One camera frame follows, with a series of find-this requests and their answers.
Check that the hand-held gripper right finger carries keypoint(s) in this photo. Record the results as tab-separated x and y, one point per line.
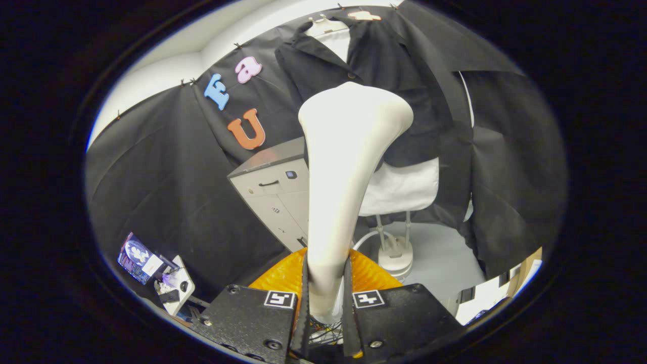
399	318

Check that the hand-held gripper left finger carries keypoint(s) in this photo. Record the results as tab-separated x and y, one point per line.
247	318

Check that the white garment steamer base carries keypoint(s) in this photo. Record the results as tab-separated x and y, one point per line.
397	258

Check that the white garment steamer head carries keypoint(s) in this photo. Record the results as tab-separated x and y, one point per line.
343	167

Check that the black suit jacket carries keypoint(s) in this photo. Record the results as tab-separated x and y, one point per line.
394	65

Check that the white clothes hanger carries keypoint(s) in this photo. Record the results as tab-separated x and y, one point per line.
323	25

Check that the grey drawer cabinet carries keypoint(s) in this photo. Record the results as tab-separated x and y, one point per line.
273	202

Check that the tablet with colourful screen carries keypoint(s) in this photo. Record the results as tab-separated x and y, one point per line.
136	258

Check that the brown cardboard box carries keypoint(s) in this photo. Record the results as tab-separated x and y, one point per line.
528	268

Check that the black backdrop cloth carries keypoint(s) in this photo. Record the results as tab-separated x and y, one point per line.
151	177

